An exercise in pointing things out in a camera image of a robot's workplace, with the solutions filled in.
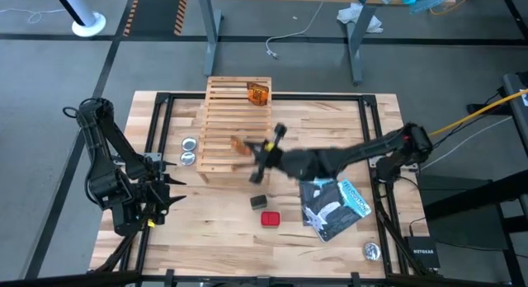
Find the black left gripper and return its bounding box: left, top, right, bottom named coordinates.
left=139, top=175, right=188, bottom=224

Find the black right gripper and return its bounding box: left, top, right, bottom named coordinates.
left=248, top=122, right=302, bottom=184

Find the orange taco mix packet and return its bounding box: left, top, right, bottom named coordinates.
left=229, top=135, right=253, bottom=157
left=246, top=81, right=271, bottom=107

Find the green black pepper tin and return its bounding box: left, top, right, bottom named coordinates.
left=249, top=194, right=268, bottom=211

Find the wooden slatted shelf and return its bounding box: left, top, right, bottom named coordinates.
left=196, top=75, right=274, bottom=185

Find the red smoked paprika tin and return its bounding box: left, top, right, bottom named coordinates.
left=260, top=210, right=281, bottom=229

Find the round shiny silver tin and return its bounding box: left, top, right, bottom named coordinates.
left=362, top=242, right=382, bottom=262

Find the white cloth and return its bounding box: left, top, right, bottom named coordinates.
left=336, top=2, right=384, bottom=35

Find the black mat with hazard stripes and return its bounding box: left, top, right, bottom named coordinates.
left=122, top=0, right=189, bottom=37

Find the white pole with round base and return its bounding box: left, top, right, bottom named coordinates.
left=51, top=0, right=107, bottom=38

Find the black metal stand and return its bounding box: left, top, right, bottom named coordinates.
left=420, top=171, right=528, bottom=287

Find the pile of clothes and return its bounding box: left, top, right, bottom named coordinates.
left=409, top=0, right=450, bottom=15

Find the grey equipment table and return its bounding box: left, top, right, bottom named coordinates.
left=501, top=71, right=528, bottom=144

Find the black aluminium table frame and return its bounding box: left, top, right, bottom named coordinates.
left=88, top=91, right=432, bottom=287

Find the black Netgear network switch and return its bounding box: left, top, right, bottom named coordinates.
left=403, top=236, right=441, bottom=270

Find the grey floor cable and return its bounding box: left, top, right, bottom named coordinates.
left=431, top=115, right=515, bottom=164

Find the thick yellow cable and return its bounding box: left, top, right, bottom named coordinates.
left=428, top=88, right=528, bottom=138

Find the thin yellow cable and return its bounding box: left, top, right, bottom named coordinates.
left=428, top=0, right=482, bottom=16

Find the thin white floor cord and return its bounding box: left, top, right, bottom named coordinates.
left=0, top=6, right=45, bottom=26

